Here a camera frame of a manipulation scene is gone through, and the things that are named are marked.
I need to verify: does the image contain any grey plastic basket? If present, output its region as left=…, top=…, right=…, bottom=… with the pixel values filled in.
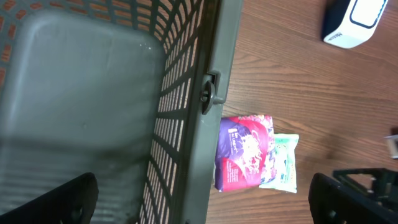
left=1, top=0, right=243, bottom=223

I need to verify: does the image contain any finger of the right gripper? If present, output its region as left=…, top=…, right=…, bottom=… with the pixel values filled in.
left=332, top=168, right=397, bottom=212

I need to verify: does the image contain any white barcode scanner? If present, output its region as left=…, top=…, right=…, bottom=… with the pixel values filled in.
left=321, top=0, right=388, bottom=49

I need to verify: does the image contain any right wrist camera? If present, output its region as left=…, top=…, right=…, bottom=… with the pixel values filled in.
left=384, top=135, right=398, bottom=159

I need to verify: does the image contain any red purple pad pack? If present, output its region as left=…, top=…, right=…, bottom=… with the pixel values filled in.
left=214, top=114, right=274, bottom=192

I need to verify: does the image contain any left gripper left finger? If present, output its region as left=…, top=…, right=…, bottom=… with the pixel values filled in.
left=1, top=172, right=99, bottom=224

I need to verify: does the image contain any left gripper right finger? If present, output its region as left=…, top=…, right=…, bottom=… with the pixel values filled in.
left=308, top=173, right=397, bottom=224

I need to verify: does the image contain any teal wet wipes pack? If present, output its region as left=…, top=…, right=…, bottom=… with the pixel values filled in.
left=259, top=134, right=299, bottom=194

